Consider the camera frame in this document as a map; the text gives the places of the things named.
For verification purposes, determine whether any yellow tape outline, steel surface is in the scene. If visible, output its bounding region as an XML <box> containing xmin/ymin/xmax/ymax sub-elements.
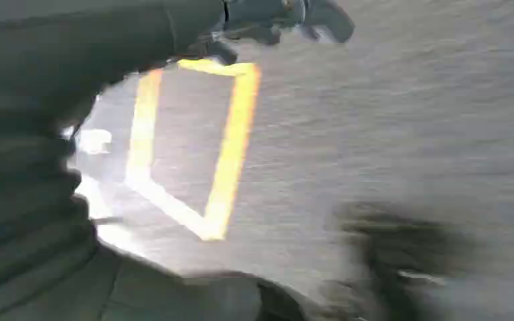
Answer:
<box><xmin>124</xmin><ymin>58</ymin><xmax>262</xmax><ymax>242</ymax></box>

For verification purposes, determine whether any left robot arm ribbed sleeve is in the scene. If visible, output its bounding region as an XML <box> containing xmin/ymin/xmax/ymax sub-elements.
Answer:
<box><xmin>0</xmin><ymin>130</ymin><xmax>116</xmax><ymax>321</ymax></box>

